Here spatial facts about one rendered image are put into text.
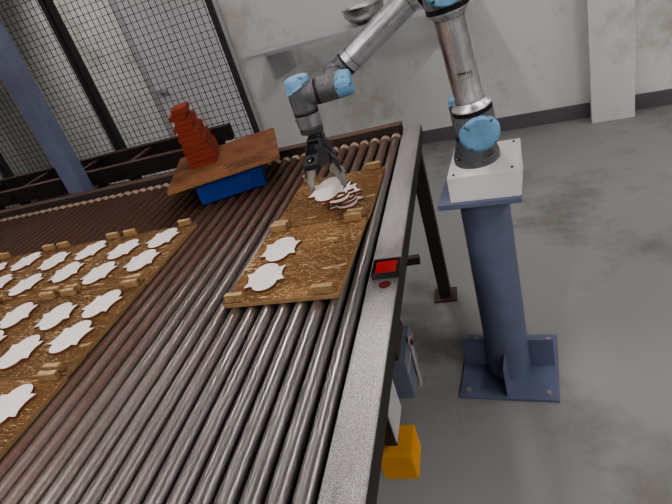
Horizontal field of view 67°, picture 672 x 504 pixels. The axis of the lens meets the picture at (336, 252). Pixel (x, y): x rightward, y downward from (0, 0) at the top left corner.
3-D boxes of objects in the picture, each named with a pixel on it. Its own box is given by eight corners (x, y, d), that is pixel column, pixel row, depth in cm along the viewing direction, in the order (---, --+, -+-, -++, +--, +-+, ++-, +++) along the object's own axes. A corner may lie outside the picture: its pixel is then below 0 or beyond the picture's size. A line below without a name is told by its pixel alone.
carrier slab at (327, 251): (367, 221, 165) (366, 217, 164) (339, 298, 132) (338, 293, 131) (271, 235, 177) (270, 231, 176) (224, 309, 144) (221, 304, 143)
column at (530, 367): (556, 336, 225) (539, 154, 184) (559, 402, 195) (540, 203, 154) (469, 336, 240) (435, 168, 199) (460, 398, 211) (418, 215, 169)
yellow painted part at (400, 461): (421, 446, 122) (400, 375, 111) (419, 479, 115) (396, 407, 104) (389, 446, 125) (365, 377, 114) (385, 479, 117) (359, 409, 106)
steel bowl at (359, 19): (391, 12, 409) (388, -5, 403) (381, 20, 382) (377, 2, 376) (352, 23, 423) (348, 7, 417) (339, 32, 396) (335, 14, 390)
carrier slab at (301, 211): (385, 169, 199) (384, 165, 199) (369, 219, 166) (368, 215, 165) (303, 184, 211) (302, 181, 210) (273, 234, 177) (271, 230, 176)
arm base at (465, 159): (502, 144, 174) (498, 117, 169) (498, 165, 163) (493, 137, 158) (458, 150, 181) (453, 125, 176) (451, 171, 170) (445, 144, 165)
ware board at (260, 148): (274, 130, 260) (273, 127, 259) (280, 158, 216) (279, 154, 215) (181, 161, 260) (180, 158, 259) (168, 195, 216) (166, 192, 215)
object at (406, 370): (425, 368, 136) (411, 315, 128) (423, 408, 125) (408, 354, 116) (385, 370, 140) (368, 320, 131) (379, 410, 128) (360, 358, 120)
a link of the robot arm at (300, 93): (308, 74, 142) (279, 83, 144) (320, 112, 148) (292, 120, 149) (311, 69, 149) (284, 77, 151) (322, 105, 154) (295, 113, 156)
